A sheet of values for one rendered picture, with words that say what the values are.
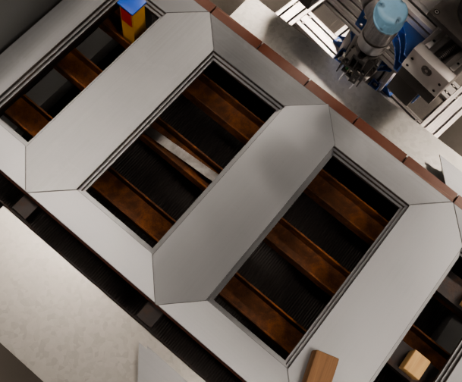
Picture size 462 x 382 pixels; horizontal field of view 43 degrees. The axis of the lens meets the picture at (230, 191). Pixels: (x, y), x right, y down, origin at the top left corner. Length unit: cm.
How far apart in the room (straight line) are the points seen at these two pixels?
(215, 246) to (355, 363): 46
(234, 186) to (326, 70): 59
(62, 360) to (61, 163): 51
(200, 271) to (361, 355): 46
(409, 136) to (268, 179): 56
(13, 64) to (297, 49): 88
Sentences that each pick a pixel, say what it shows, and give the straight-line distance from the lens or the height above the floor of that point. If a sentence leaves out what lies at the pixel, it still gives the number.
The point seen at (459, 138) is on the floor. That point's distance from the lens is 287.
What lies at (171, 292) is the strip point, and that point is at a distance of 151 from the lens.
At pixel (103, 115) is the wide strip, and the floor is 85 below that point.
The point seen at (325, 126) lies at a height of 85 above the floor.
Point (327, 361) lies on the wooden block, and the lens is 150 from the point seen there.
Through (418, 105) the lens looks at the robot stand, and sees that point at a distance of 260.
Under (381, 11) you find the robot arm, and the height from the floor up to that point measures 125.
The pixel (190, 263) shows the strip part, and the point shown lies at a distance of 152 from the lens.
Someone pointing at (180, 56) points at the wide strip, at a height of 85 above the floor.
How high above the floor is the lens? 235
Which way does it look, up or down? 72 degrees down
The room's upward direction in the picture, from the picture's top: 20 degrees clockwise
